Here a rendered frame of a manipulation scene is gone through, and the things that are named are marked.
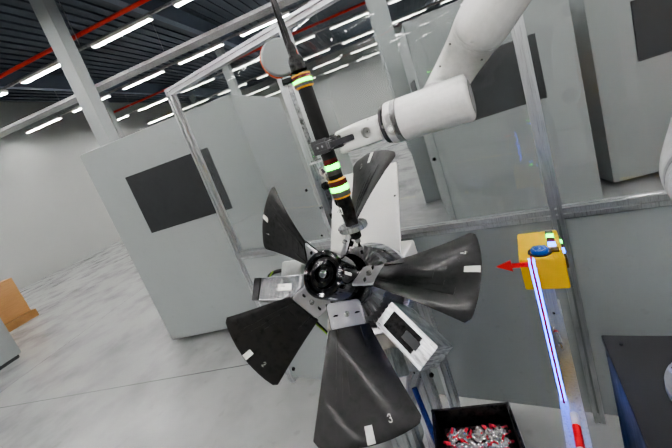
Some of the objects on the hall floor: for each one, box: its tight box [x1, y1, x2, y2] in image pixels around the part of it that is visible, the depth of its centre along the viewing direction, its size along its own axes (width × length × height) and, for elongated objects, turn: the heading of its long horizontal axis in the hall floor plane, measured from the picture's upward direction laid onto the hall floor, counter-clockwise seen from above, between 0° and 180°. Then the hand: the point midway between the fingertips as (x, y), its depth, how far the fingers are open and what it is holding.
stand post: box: [406, 357, 443, 448], centre depth 128 cm, size 4×9×115 cm, turn 119°
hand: (325, 144), depth 74 cm, fingers closed on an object, 4 cm apart
